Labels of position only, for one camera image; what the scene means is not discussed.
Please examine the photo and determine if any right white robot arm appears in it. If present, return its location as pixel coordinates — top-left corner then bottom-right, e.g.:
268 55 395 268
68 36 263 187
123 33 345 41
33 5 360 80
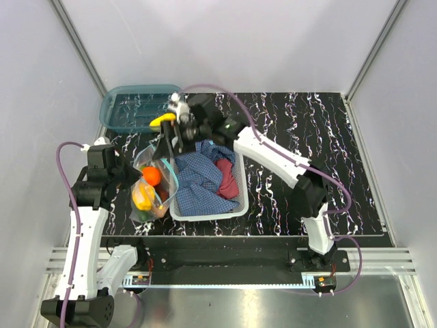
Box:
150 93 337 271

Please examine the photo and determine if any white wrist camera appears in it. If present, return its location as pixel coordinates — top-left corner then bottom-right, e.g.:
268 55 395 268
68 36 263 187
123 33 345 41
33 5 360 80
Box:
168 92 190 123
81 137 110 152

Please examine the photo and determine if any red cloth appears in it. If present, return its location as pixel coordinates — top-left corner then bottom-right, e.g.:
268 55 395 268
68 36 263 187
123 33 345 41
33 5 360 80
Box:
216 159 239 200

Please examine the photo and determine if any white plastic basket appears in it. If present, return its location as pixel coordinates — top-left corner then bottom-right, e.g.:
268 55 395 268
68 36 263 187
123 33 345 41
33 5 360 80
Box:
170 140 249 221

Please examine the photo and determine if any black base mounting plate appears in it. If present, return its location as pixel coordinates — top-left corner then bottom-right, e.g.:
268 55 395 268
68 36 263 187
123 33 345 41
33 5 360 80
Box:
101 236 351 287

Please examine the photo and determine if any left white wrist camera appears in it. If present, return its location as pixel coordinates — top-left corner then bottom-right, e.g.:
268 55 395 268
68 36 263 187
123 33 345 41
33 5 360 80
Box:
81 137 110 152

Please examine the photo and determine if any blue transparent plastic tub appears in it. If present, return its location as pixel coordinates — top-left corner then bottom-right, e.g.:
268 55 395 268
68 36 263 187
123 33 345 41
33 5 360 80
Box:
99 84 181 133

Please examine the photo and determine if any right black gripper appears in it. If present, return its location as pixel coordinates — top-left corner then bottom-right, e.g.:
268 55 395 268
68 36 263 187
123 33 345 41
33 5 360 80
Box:
152 120 210 163

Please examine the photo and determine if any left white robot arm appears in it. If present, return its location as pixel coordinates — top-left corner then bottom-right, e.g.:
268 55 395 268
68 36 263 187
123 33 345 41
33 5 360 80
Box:
40 137 147 327

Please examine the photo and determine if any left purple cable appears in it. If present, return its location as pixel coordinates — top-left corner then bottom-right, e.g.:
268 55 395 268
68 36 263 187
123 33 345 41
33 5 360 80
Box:
55 141 143 327

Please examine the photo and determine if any clear zip top bag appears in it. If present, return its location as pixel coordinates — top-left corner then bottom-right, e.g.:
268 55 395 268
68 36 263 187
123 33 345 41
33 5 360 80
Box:
130 145 179 223

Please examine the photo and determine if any blue checkered shirt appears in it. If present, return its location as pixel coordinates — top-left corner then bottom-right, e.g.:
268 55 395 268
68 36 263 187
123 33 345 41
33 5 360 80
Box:
175 140 239 217

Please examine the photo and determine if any fake green cucumber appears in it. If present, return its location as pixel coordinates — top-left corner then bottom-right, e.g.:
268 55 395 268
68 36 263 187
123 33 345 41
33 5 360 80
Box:
137 211 151 222

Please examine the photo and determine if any fake yellow banana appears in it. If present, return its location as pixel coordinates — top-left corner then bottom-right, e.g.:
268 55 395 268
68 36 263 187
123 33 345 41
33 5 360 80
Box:
149 113 177 130

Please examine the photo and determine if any fake yellow lemon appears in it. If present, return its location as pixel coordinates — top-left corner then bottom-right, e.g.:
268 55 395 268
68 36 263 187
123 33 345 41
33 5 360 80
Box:
132 181 155 211

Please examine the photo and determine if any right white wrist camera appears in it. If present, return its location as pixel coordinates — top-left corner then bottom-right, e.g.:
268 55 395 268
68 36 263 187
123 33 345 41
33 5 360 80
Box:
168 92 190 123

